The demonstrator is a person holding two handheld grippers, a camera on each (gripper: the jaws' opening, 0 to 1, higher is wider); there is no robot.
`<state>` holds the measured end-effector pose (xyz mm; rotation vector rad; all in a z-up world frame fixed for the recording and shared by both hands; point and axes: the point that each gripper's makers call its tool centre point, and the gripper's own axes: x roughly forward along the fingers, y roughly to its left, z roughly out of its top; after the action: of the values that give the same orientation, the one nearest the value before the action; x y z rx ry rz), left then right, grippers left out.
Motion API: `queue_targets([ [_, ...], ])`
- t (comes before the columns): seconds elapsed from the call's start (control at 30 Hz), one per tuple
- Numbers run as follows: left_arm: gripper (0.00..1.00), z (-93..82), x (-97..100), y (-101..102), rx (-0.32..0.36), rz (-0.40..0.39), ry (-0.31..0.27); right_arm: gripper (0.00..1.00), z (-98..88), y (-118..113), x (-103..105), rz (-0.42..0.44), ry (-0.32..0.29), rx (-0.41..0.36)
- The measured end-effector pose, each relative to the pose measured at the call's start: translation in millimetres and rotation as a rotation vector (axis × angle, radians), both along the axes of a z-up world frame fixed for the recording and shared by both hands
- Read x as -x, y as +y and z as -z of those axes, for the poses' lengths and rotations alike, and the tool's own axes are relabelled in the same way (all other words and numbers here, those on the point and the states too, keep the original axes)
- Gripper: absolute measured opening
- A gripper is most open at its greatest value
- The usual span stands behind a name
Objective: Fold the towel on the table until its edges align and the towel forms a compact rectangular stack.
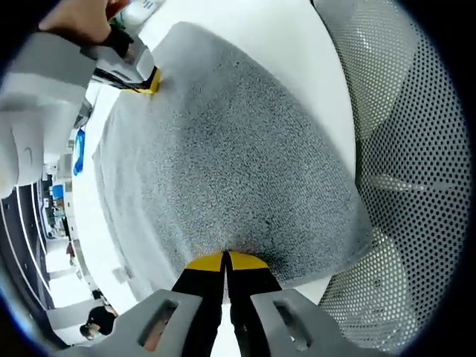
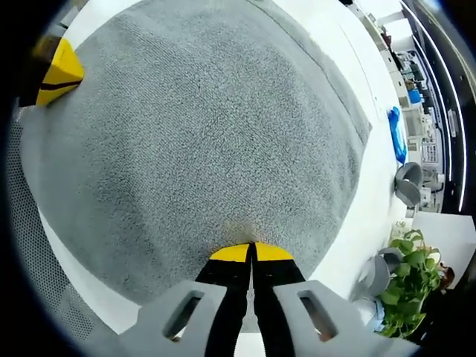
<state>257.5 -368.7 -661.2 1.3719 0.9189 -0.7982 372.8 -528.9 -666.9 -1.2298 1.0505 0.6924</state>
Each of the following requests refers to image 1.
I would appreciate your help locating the person's right hand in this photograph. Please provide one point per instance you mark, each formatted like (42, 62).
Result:
(82, 18)

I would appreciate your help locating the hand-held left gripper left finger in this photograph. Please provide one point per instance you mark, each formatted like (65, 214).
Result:
(193, 297)

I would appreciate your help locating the blue storage box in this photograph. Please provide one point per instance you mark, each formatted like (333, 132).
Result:
(57, 190)

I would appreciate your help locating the grey towel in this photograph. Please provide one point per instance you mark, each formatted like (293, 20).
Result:
(230, 148)

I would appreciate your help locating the grey perforated mesh chair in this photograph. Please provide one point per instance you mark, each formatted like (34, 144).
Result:
(409, 148)

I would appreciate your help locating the blue packet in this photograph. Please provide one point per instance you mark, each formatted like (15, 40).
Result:
(79, 152)

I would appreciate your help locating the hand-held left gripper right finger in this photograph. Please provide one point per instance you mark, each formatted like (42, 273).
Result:
(253, 297)

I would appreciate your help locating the white and blue bottle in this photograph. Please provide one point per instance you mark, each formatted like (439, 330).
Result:
(143, 9)

